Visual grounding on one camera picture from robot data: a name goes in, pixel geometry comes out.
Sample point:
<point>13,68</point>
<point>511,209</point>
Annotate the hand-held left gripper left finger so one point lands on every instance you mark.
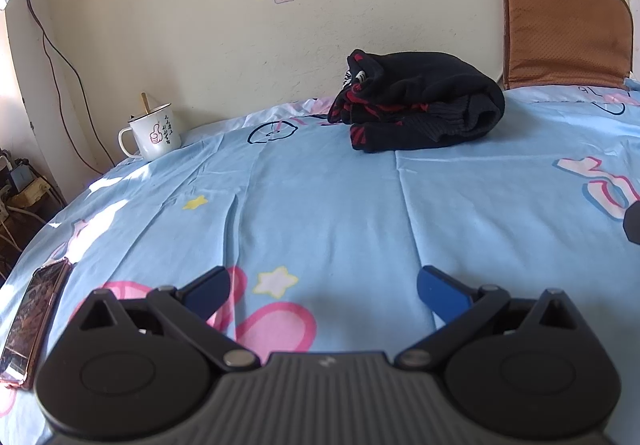
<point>210,292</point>

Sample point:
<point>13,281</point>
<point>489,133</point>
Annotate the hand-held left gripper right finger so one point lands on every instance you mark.
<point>440,295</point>

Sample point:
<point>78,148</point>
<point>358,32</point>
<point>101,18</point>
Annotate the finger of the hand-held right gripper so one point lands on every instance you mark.
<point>633,222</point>

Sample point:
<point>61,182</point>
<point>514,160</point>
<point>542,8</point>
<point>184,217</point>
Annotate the dark red-white printed garment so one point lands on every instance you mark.
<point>425,100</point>

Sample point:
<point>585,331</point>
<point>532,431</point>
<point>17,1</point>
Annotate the light blue printed bed sheet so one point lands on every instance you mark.
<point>325,205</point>

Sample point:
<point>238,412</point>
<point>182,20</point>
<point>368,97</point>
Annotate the white enamel mug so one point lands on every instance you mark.
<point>152,132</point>

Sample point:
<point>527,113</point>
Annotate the smartphone with pink case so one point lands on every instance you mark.
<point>32,325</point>

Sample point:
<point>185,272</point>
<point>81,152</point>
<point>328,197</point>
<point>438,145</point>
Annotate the wooden stick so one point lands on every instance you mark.
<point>145,104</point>

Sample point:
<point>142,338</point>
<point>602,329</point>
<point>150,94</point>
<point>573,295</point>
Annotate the brown seat cushion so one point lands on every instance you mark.
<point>565,30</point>

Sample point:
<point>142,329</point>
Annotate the yellowed power strip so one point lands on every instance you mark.
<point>30,192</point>

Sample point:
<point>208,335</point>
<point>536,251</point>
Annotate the black power adapter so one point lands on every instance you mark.
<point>21,177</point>

